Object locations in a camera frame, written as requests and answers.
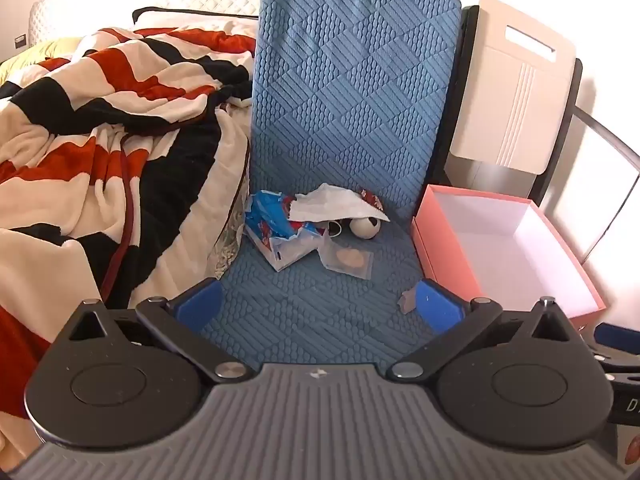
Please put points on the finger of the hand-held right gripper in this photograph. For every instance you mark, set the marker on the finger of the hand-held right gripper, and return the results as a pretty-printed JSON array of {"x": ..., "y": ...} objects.
[{"x": 620, "y": 335}]

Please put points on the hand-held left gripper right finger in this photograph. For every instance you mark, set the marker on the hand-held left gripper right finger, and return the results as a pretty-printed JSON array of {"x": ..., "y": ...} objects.
[{"x": 440, "y": 306}]

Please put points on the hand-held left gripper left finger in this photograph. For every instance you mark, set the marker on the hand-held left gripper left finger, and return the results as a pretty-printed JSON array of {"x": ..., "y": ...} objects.
[{"x": 202, "y": 306}]

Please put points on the pink cardboard box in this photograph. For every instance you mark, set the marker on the pink cardboard box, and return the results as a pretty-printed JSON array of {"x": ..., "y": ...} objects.
[{"x": 500, "y": 240}]

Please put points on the clear plastic puff packet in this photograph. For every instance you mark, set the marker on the clear plastic puff packet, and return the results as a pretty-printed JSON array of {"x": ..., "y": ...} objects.
[{"x": 347, "y": 259}]

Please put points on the grey paper scrap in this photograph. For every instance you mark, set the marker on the grey paper scrap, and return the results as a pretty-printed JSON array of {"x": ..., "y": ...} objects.
[{"x": 407, "y": 302}]

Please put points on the white printed box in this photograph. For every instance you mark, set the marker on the white printed box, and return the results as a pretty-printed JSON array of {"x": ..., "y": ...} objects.
[{"x": 631, "y": 447}]

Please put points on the small panda ball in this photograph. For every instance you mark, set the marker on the small panda ball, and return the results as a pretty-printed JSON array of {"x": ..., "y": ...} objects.
[{"x": 362, "y": 230}]

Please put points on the blue white plastic bag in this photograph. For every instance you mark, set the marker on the blue white plastic bag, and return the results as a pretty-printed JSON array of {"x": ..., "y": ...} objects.
[{"x": 265, "y": 215}]

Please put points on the small red patterned packet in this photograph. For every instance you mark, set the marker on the small red patterned packet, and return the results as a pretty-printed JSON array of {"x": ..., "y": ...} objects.
[{"x": 371, "y": 200}]

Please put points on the white tissue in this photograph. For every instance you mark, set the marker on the white tissue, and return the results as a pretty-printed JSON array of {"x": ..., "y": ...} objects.
[{"x": 330, "y": 202}]

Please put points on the cream plastic folding panel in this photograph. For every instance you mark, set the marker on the cream plastic folding panel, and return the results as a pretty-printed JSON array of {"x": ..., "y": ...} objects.
[{"x": 510, "y": 100}]

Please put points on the blue textured cushion mat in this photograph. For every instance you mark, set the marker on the blue textured cushion mat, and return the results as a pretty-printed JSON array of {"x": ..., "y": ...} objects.
[{"x": 350, "y": 85}]

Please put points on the red black white striped blanket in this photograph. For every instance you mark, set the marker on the red black white striped blanket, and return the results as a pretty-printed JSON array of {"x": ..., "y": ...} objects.
[{"x": 100, "y": 85}]

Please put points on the white pillow with black edge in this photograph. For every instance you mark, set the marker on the white pillow with black edge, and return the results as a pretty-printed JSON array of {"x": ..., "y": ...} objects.
[{"x": 165, "y": 20}]

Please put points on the yellow pillow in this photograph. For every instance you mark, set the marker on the yellow pillow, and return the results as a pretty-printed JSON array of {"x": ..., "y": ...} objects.
[{"x": 45, "y": 52}]

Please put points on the wall socket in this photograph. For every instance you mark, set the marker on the wall socket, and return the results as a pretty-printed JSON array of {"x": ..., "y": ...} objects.
[{"x": 20, "y": 40}]

